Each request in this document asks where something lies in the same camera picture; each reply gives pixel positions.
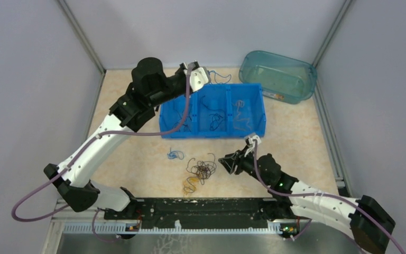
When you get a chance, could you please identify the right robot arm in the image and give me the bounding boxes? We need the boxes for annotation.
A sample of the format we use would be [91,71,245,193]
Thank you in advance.
[218,150,395,253]

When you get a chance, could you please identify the teal translucent plastic tub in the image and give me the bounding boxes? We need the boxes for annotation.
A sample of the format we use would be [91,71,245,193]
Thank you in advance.
[238,50,318,104]

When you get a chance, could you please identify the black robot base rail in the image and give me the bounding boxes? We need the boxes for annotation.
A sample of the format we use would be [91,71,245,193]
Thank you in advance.
[104,197,303,235]

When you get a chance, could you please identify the yellow thin cable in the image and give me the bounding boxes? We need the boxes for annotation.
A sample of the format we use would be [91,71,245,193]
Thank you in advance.
[182,176,200,196]

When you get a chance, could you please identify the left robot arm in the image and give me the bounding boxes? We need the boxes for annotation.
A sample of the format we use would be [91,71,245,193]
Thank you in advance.
[44,57,210,219]

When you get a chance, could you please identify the blue divided plastic bin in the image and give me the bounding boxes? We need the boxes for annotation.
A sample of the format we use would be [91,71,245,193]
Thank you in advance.
[159,84,266,139]

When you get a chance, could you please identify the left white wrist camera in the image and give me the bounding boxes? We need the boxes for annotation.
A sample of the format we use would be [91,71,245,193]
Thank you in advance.
[190,67,211,93]

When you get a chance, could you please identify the small light blue cable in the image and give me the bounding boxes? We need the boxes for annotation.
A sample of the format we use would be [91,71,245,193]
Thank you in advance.
[166,148,186,161]

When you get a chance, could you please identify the dark cable bundle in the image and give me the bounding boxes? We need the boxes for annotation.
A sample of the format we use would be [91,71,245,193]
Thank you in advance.
[185,152,217,186]

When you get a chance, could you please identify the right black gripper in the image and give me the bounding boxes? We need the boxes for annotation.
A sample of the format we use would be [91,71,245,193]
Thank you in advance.
[218,144,271,186]

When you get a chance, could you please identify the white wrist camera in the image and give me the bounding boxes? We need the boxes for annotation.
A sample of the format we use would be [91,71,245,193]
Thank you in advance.
[190,67,211,93]
[244,133,262,157]

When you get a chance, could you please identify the grey slotted cable duct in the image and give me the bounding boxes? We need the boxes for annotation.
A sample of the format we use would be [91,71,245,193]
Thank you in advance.
[63,221,298,235]

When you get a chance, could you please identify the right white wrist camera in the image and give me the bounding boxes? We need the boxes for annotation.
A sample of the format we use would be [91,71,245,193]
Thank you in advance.
[244,133,262,157]

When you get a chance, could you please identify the pink thin cable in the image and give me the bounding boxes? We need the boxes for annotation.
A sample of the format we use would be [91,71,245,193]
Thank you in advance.
[232,99,254,133]

